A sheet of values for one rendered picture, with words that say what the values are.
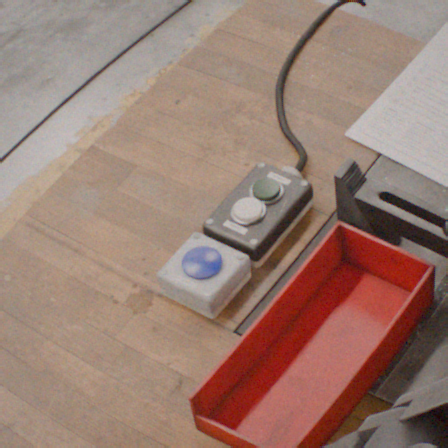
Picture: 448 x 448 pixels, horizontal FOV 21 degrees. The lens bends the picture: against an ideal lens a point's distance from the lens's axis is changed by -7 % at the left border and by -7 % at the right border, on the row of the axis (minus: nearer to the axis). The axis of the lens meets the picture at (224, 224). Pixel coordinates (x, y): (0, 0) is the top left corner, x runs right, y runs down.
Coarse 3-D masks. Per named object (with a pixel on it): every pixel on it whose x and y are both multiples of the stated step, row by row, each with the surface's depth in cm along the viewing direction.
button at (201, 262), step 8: (200, 248) 128; (208, 248) 128; (184, 256) 128; (192, 256) 128; (200, 256) 128; (208, 256) 128; (216, 256) 128; (184, 264) 127; (192, 264) 127; (200, 264) 127; (208, 264) 127; (216, 264) 127; (184, 272) 127; (192, 272) 127; (200, 272) 126; (208, 272) 126; (216, 272) 127
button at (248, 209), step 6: (246, 198) 132; (252, 198) 132; (240, 204) 132; (246, 204) 132; (252, 204) 132; (258, 204) 131; (234, 210) 131; (240, 210) 131; (246, 210) 131; (252, 210) 131; (258, 210) 131; (240, 216) 131; (246, 216) 131; (252, 216) 130; (258, 216) 131
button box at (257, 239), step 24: (360, 0) 165; (312, 24) 156; (264, 168) 136; (288, 168) 136; (240, 192) 134; (288, 192) 133; (312, 192) 135; (216, 216) 132; (264, 216) 131; (288, 216) 132; (216, 240) 132; (240, 240) 130; (264, 240) 130
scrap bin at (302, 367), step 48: (336, 240) 126; (288, 288) 121; (336, 288) 127; (384, 288) 126; (432, 288) 122; (288, 336) 124; (336, 336) 123; (384, 336) 115; (240, 384) 121; (288, 384) 120; (336, 384) 119; (240, 432) 116; (288, 432) 116
